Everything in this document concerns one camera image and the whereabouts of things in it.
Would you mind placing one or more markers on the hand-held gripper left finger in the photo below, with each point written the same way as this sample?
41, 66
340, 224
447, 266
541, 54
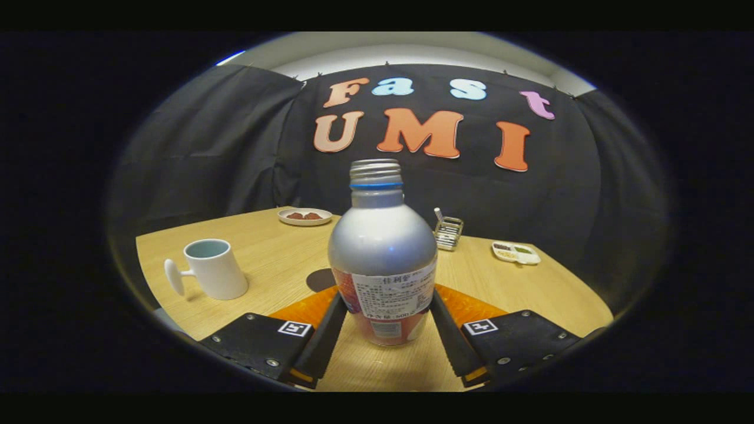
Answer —
321, 347

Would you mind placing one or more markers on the white plastic utensil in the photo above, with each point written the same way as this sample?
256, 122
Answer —
438, 214

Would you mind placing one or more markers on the white cup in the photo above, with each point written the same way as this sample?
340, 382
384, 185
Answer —
218, 277

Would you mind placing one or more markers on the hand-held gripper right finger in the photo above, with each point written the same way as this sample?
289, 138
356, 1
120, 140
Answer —
456, 347

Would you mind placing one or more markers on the white round plate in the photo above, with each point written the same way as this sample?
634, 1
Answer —
305, 221

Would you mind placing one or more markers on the silver juice bottle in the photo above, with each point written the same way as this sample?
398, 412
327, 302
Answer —
383, 247

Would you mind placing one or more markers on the black backdrop cloth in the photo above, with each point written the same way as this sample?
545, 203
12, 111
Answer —
224, 147

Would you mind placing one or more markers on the white divided dish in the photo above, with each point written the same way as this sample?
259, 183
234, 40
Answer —
516, 253

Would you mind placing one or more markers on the dark brown round coaster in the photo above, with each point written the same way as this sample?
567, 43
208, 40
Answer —
320, 280

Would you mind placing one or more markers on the wooden table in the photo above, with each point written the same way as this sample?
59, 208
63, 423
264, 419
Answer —
265, 259

